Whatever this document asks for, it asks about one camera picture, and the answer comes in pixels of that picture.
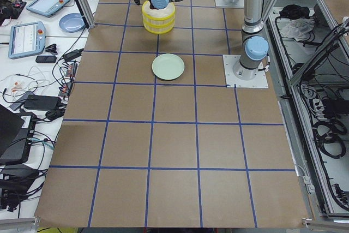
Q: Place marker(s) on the yellow rimmed top steamer layer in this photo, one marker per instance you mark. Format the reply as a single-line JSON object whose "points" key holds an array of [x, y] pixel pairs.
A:
{"points": [[158, 14]]}

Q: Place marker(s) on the yellow rimmed steamer layer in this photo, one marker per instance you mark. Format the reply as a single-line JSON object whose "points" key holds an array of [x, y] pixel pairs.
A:
{"points": [[158, 26], [158, 14]]}

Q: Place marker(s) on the yellow rimmed bottom steamer layer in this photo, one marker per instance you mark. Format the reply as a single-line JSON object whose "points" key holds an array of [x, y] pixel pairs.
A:
{"points": [[158, 26]]}

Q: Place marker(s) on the light green plate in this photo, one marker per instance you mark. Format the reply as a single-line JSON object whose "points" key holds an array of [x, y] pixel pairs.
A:
{"points": [[168, 66]]}

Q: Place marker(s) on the blue plate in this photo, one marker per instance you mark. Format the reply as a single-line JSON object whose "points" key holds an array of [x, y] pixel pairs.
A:
{"points": [[72, 23]]}

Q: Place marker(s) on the black power adapter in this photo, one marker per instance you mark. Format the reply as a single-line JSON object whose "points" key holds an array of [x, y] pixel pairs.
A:
{"points": [[42, 102]]}

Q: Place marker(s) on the black small phone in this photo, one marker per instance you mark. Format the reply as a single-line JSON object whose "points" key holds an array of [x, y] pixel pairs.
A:
{"points": [[45, 59]]}

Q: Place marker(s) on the white crumpled cloth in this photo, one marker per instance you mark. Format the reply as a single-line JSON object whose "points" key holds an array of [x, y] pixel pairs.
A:
{"points": [[298, 29]]}

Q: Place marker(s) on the far teach pendant tablet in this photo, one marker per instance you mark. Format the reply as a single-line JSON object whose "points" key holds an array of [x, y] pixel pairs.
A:
{"points": [[46, 8]]}

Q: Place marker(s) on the teach pendant tablet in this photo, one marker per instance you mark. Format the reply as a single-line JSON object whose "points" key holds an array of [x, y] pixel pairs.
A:
{"points": [[46, 8], [27, 39]]}

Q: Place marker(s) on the black laptop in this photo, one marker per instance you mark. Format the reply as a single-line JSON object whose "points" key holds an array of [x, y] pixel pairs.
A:
{"points": [[16, 131]]}

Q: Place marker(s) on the near teach pendant tablet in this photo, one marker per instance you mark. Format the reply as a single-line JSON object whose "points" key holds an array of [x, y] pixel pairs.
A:
{"points": [[27, 39]]}

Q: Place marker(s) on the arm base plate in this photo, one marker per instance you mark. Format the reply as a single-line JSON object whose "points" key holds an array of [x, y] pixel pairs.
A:
{"points": [[236, 76]]}

